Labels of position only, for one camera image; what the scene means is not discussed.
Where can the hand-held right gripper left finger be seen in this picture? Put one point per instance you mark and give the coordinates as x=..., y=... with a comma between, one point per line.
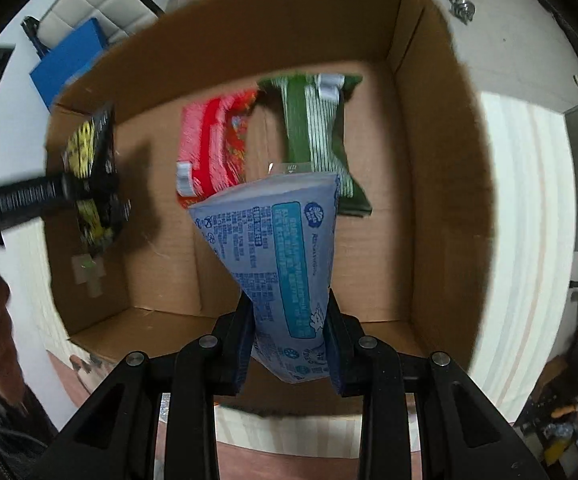
x=243, y=345

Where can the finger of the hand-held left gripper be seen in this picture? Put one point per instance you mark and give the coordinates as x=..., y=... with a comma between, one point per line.
x=34, y=199

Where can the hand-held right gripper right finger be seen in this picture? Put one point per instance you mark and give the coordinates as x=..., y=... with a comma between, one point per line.
x=333, y=355

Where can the black yellow snack packet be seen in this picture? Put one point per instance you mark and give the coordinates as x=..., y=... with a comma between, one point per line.
x=91, y=160

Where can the blue tissue packet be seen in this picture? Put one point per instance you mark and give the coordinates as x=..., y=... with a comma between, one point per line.
x=274, y=255

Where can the brown cardboard box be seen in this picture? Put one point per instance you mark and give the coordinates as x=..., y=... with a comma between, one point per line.
x=419, y=160

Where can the blue plastic box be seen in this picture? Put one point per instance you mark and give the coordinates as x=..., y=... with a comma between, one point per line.
x=69, y=65

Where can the red snack packet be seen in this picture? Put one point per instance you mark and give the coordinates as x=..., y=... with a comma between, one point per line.
x=209, y=150

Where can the green striped snack packet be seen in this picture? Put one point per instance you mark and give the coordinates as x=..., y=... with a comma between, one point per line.
x=314, y=135

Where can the metal caster wheel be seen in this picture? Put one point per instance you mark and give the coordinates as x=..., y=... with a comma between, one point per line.
x=465, y=10

